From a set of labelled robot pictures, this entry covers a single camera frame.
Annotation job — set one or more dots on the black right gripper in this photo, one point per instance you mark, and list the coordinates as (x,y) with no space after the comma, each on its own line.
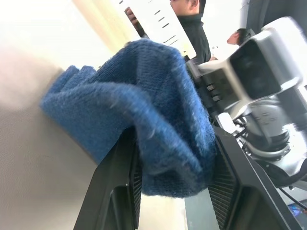
(216,88)

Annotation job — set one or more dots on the white perforated panel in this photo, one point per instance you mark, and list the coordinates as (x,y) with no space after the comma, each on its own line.
(156,19)

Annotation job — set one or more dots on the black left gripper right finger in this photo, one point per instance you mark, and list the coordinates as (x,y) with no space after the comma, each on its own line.
(247,196)

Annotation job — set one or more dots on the person in black top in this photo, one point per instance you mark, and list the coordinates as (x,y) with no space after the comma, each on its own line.
(195,31)

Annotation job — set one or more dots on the person with black hair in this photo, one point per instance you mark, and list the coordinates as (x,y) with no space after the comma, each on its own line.
(239,37)

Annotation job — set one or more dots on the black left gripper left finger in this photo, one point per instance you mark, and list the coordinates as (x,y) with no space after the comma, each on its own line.
(108,191)

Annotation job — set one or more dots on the blue knitted cloth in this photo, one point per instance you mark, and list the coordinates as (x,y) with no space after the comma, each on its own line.
(144,115)

